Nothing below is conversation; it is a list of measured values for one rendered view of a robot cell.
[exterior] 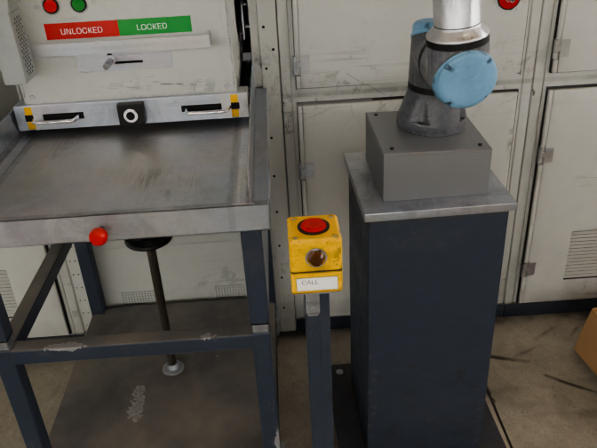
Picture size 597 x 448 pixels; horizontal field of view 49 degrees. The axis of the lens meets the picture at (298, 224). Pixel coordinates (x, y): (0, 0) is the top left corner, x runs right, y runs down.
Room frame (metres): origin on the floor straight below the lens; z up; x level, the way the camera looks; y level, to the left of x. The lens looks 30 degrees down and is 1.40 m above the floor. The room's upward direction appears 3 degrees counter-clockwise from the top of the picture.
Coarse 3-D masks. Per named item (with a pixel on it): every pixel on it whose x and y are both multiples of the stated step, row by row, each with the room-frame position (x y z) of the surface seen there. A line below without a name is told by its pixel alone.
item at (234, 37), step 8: (232, 0) 1.64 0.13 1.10; (232, 8) 1.61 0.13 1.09; (232, 16) 1.58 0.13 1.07; (232, 24) 1.55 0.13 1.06; (240, 24) 1.91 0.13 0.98; (232, 32) 1.52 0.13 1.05; (232, 40) 1.49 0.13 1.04; (232, 48) 1.48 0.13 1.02; (240, 48) 1.79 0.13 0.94; (232, 56) 1.48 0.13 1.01; (240, 56) 1.76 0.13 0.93; (240, 64) 1.72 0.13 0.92
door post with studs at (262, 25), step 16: (256, 0) 1.74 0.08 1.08; (272, 0) 1.74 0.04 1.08; (256, 16) 1.74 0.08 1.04; (272, 16) 1.74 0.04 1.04; (256, 32) 1.74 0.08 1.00; (272, 32) 1.74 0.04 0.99; (256, 48) 1.74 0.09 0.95; (272, 48) 1.74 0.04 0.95; (256, 64) 1.74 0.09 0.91; (272, 64) 1.74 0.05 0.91; (256, 80) 1.74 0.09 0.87; (272, 80) 1.74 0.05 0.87; (272, 96) 1.74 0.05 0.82; (272, 112) 1.74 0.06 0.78; (272, 128) 1.74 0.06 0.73; (272, 144) 1.74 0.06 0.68; (272, 160) 1.74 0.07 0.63; (288, 256) 1.74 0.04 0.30; (288, 272) 1.74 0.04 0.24; (288, 288) 1.74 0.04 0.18; (288, 304) 1.74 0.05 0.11; (288, 320) 1.74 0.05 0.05
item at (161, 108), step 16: (160, 96) 1.47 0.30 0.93; (176, 96) 1.46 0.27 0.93; (192, 96) 1.46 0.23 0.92; (208, 96) 1.46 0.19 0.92; (240, 96) 1.46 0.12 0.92; (16, 112) 1.45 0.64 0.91; (48, 112) 1.45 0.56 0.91; (64, 112) 1.46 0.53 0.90; (80, 112) 1.46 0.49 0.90; (96, 112) 1.46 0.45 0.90; (112, 112) 1.46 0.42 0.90; (160, 112) 1.46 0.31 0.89; (176, 112) 1.46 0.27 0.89; (240, 112) 1.46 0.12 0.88; (48, 128) 1.45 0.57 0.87
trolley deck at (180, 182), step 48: (48, 144) 1.41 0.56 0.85; (96, 144) 1.39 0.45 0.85; (144, 144) 1.38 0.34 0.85; (192, 144) 1.36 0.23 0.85; (0, 192) 1.17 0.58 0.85; (48, 192) 1.15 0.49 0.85; (96, 192) 1.14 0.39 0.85; (144, 192) 1.13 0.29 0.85; (192, 192) 1.12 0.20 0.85; (0, 240) 1.04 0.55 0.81; (48, 240) 1.05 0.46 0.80
